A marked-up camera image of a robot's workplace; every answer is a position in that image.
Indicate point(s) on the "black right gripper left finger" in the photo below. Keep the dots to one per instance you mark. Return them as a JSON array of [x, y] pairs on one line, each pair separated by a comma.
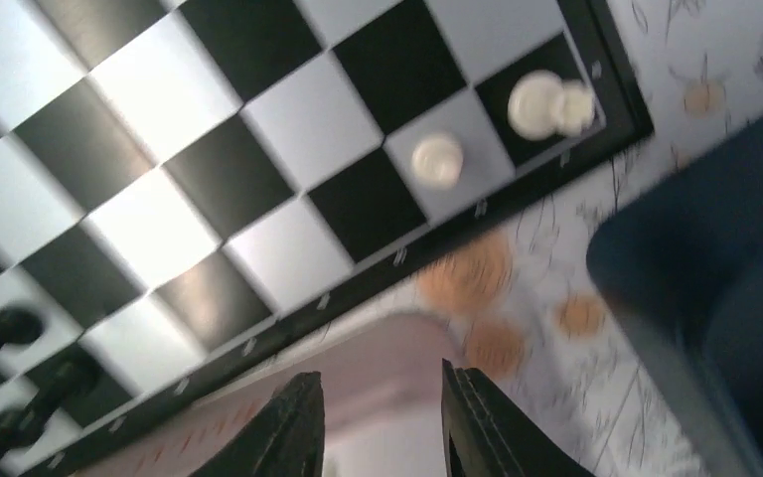
[[285, 439]]

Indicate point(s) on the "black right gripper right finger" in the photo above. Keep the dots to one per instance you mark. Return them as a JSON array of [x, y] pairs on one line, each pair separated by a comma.
[[487, 435]]

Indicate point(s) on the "white chess piece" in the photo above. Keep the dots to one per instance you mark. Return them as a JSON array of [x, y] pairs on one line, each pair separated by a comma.
[[437, 161], [542, 104]]

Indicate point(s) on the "pink metal tin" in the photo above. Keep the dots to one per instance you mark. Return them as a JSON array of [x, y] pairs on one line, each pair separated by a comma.
[[367, 373]]

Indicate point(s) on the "floral patterned table mat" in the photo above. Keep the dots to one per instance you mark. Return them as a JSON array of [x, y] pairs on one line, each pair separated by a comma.
[[556, 347]]

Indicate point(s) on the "dark blue square tray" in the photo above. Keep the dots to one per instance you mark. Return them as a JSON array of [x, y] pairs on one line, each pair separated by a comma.
[[682, 269]]

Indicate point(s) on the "black and white chessboard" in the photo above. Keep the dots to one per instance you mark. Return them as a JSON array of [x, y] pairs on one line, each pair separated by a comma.
[[186, 186]]

